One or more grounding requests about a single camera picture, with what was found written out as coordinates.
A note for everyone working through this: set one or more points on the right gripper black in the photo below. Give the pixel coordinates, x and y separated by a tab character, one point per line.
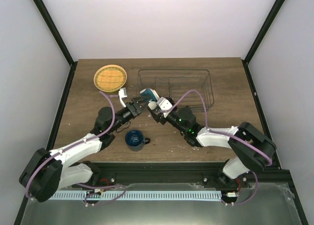
157	117

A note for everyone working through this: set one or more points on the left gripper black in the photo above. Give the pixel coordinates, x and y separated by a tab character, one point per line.
134	107

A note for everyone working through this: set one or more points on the teal and white bowl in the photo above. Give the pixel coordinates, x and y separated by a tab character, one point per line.
150	94

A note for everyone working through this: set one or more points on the black wire dish rack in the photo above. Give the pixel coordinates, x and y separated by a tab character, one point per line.
174	83

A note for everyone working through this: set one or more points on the dark blue enamel mug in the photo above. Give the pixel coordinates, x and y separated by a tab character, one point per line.
135	140

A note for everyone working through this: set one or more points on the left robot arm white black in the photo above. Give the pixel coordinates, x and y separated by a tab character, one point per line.
49	171

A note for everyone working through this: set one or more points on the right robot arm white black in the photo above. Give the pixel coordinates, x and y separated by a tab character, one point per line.
253	150

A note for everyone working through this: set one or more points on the yellow woven bamboo plate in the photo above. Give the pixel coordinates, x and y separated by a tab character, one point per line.
110	78

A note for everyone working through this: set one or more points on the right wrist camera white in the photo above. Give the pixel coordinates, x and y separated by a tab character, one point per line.
165	107

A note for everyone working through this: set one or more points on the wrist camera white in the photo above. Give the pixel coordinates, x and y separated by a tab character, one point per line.
122	94
165	107

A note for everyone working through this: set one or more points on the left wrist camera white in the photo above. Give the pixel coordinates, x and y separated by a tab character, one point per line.
122	94

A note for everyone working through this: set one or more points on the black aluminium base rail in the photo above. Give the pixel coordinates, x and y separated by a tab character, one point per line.
208	175

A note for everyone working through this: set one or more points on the light blue slotted cable duct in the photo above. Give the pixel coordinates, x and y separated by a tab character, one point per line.
140	195

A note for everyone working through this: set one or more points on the left black frame post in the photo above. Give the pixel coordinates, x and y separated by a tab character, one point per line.
54	31

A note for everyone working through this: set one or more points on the black frame post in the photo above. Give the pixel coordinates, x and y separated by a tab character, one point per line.
264	29
54	31

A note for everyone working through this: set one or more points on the right black frame post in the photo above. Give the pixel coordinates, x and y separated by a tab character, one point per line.
264	29

